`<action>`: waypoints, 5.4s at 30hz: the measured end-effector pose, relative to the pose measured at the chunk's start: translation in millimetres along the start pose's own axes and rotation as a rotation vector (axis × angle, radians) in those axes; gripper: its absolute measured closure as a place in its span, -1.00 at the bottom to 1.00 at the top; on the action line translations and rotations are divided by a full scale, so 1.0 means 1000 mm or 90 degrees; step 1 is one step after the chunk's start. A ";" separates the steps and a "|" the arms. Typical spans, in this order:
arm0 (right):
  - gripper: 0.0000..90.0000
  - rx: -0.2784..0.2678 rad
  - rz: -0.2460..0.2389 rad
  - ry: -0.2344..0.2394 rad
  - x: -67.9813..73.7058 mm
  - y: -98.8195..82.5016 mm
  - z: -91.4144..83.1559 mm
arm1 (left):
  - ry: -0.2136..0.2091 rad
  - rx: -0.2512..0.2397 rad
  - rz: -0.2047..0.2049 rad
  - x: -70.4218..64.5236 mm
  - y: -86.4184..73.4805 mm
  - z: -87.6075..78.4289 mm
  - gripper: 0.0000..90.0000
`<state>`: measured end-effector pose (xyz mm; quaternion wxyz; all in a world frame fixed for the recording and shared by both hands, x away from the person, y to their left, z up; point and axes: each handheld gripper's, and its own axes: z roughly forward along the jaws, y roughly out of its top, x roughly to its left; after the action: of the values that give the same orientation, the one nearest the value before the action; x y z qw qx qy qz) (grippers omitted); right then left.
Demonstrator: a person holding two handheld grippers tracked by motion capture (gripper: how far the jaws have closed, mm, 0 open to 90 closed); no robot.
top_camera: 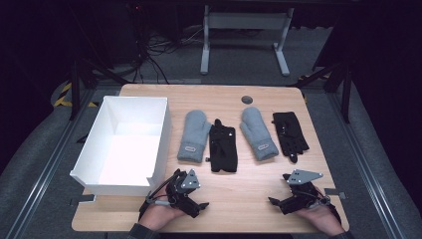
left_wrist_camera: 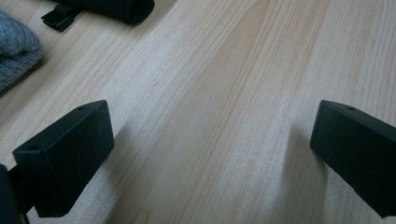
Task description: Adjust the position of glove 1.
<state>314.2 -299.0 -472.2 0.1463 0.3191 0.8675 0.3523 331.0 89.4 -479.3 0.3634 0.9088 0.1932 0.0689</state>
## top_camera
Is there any black glove with fingers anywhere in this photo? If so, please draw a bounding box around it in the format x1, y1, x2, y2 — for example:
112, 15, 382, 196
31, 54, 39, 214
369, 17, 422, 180
271, 111, 311, 164

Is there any grey table bracket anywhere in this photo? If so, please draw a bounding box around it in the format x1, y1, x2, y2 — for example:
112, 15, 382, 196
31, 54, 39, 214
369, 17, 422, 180
323, 187, 348, 200

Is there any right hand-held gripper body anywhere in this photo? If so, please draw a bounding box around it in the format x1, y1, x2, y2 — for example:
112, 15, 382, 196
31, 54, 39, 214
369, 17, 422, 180
279, 168, 324, 216

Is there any person's right hand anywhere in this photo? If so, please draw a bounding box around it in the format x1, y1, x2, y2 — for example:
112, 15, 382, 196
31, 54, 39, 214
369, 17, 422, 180
294, 198, 346, 237

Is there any hand-held gripper cable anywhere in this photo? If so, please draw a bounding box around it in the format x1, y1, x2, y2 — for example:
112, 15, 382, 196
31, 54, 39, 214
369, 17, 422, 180
138, 185, 177, 221
315, 193, 342, 224

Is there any right hand-held gripper cable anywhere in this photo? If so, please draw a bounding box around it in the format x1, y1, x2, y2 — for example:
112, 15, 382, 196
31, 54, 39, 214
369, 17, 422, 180
315, 193, 342, 224

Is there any tangle of black cables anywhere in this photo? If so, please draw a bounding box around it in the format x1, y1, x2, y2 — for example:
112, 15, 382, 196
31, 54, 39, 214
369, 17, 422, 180
130, 23, 208, 85

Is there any black metal stand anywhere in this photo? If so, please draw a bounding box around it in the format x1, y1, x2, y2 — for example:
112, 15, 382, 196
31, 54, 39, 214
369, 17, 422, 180
68, 56, 131, 121
288, 62, 353, 124

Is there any aluminium floor rail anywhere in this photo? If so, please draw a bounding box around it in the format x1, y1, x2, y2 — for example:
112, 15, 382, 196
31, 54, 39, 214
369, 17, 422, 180
326, 93, 407, 239
4, 88, 99, 239

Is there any white box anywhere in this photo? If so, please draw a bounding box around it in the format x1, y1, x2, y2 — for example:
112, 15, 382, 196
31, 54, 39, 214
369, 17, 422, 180
69, 95, 173, 197

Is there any left hand-held gripper cable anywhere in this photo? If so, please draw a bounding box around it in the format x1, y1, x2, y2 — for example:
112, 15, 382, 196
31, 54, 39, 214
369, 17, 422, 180
138, 185, 177, 221

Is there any person's left hand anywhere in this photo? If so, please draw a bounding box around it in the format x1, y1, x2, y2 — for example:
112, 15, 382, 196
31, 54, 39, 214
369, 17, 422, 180
138, 193, 187, 232

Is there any yellow and black floor tape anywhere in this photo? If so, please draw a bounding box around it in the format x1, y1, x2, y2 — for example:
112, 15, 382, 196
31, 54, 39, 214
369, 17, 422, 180
53, 82, 100, 109

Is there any grey knit mitten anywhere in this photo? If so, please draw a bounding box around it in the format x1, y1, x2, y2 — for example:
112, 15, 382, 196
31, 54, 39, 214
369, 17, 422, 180
176, 110, 213, 164
239, 106, 280, 162

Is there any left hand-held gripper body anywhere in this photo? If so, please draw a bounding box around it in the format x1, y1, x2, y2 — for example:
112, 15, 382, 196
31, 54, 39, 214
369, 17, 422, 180
164, 168, 202, 219

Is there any white metal desk frame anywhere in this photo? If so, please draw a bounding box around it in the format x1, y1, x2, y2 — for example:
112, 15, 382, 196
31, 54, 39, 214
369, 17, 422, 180
199, 4, 296, 77

